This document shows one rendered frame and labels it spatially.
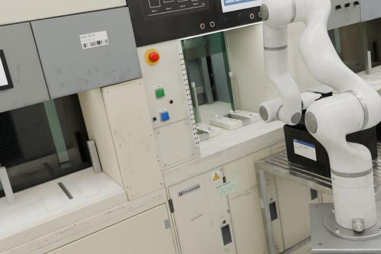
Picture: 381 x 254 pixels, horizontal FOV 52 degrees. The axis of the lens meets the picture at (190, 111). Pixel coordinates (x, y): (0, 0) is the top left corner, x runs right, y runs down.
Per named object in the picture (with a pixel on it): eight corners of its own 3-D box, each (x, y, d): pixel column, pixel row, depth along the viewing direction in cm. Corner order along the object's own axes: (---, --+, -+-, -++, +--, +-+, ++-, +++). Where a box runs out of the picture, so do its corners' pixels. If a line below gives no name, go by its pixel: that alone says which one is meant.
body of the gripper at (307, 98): (287, 110, 168) (308, 104, 172) (303, 114, 159) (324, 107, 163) (285, 93, 166) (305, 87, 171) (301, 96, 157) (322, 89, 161)
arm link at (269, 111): (297, 99, 156) (283, 92, 164) (270, 107, 151) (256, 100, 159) (297, 118, 159) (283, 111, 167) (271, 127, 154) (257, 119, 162)
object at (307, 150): (286, 160, 183) (282, 125, 179) (331, 143, 193) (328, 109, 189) (329, 178, 158) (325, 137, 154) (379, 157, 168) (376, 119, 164)
